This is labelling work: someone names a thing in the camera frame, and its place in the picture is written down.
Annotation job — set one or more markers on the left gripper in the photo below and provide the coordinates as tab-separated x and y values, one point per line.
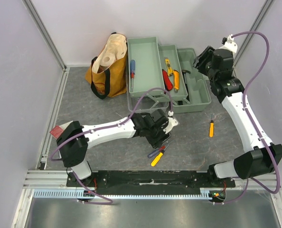
162	137

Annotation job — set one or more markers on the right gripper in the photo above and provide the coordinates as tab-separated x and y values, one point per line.
201	60

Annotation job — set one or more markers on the black hammer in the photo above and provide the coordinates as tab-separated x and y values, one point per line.
184	73

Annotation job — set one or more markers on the yellow handled screwdriver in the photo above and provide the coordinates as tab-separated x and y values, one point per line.
157	158

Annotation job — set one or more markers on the orange utility knife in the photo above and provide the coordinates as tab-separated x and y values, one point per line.
176	81

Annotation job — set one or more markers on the yellow utility knife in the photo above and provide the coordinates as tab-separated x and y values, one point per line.
169	68

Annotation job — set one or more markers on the red handled pliers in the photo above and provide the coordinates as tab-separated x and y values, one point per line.
167	80

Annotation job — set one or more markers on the green toolbox with clear lid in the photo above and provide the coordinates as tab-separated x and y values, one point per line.
160	76

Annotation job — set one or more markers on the orange handled chisel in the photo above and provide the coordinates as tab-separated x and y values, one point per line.
211	128

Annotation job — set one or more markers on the blue handled small screwdriver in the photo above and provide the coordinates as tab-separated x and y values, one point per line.
132	71

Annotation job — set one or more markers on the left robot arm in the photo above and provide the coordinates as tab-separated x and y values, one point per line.
76	139

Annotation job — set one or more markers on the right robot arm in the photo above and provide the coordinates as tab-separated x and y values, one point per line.
258	147

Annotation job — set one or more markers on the orange tote bag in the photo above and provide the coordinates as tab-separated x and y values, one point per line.
109	82

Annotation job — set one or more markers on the white paper roll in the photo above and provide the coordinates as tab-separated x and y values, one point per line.
107	60

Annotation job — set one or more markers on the blue red box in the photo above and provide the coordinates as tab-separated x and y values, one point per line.
56	131

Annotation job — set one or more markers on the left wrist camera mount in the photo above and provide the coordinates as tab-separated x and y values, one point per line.
172	122

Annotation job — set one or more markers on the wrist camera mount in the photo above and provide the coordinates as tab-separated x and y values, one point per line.
172	122
229	44

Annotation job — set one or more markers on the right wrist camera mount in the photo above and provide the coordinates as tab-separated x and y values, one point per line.
229	44

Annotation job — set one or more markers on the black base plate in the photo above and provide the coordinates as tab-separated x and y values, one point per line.
195	179

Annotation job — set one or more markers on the blue cable duct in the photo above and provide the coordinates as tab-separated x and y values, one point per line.
83	194

